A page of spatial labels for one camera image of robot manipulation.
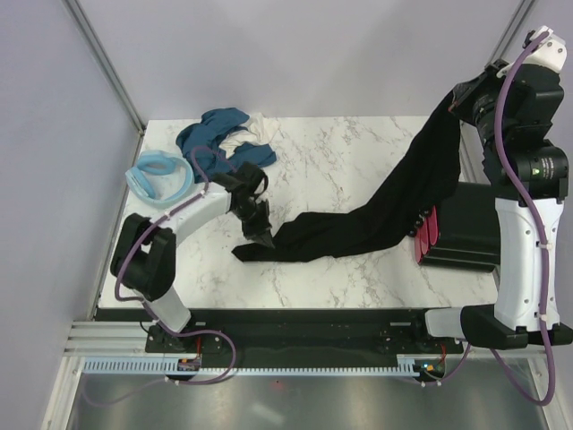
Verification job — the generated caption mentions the black and pink drawer box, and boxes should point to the black and pink drawer box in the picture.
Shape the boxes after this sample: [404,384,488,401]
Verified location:
[408,182,500,272]

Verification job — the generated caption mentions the blue t shirt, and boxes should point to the blue t shirt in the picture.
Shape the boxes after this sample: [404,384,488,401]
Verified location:
[175,107,279,176]

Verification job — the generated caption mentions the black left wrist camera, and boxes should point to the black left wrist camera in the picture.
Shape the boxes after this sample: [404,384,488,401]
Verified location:
[236,162,269,199]

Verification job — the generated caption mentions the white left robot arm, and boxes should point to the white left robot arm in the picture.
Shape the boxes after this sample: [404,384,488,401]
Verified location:
[110,163,274,352]

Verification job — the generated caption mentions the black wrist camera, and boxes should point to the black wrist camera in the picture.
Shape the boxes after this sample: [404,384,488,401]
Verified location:
[523,26,567,74]
[236,162,269,199]

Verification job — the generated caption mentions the aluminium frame rail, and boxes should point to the aluminium frame rail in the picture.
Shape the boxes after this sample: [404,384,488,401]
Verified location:
[62,320,551,358]

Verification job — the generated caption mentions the white t shirt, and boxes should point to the white t shirt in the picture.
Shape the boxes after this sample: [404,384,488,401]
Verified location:
[219,113,280,159]

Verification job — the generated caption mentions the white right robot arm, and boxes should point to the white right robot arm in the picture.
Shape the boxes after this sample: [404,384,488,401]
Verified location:
[409,60,572,353]

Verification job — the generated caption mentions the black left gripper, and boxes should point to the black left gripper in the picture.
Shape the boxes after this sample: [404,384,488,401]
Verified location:
[232,199,275,249]

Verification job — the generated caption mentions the white slotted cable duct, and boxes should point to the white slotted cable duct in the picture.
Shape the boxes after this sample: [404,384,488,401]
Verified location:
[82,356,429,377]

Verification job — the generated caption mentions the black t shirt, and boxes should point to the black t shirt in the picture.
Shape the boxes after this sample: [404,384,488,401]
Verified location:
[232,91,461,262]

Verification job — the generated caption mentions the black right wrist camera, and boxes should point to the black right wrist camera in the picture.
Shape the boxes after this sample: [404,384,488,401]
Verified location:
[523,26,567,74]

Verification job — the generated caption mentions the light blue ring toy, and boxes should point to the light blue ring toy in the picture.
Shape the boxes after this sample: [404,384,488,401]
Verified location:
[124,150,195,209]

